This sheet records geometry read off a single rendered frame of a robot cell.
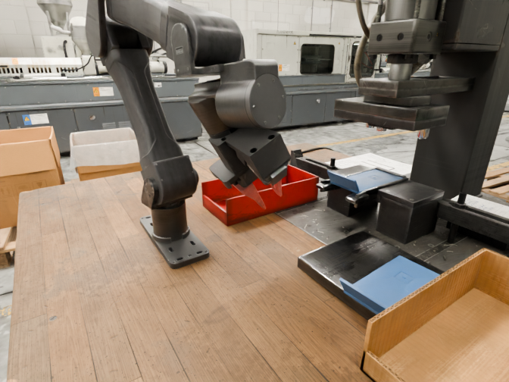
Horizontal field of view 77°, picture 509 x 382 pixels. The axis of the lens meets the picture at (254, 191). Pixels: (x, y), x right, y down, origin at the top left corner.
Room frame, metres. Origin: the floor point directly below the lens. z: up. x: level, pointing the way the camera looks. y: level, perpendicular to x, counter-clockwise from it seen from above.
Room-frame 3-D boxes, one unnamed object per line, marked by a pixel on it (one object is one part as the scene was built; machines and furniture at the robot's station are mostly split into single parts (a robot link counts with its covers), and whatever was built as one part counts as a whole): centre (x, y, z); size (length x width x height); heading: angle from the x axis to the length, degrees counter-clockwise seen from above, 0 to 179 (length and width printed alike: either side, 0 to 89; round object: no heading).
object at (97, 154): (2.61, 1.22, 0.40); 0.69 x 0.60 x 0.50; 29
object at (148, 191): (0.53, 0.15, 1.00); 0.09 x 0.06 x 0.06; 134
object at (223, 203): (0.69, -0.02, 0.93); 0.25 x 0.12 x 0.06; 123
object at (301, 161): (0.77, -0.17, 0.95); 0.15 x 0.03 x 0.10; 33
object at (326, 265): (0.41, -0.18, 0.91); 0.17 x 0.16 x 0.02; 33
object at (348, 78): (6.77, -2.16, 1.21); 0.86 x 0.10 x 0.79; 120
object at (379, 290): (0.36, -0.19, 0.93); 0.15 x 0.07 x 0.03; 127
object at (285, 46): (6.75, -1.10, 1.24); 2.95 x 0.98 x 0.90; 120
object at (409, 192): (0.62, -0.26, 0.98); 0.20 x 0.10 x 0.01; 33
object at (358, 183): (0.61, -0.23, 1.00); 0.15 x 0.07 x 0.03; 123
